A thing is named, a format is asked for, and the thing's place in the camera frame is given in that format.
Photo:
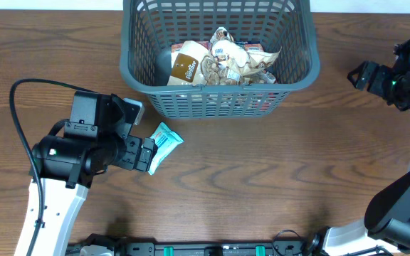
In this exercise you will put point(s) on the beige Panitee snack bag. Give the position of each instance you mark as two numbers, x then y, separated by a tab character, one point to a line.
227	53

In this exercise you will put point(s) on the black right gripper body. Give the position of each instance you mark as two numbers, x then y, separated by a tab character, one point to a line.
384	83

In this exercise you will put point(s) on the teal wet wipes pack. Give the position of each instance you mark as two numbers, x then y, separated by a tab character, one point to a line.
166	141

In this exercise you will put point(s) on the Kleenex tissue multipack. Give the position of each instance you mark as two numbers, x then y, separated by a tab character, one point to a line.
246	45

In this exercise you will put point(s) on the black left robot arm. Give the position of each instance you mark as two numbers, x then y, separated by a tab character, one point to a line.
96	136

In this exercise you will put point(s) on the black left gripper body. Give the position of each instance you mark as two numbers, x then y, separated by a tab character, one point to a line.
127	148

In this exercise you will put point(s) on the grey plastic basket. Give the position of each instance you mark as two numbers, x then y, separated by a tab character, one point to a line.
149	28

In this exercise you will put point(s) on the orange spaghetti package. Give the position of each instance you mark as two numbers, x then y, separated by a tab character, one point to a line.
232	104

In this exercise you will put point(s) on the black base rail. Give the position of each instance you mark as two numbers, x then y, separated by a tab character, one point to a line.
103	245

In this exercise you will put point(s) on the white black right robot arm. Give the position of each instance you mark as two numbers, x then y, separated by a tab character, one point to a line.
385	227

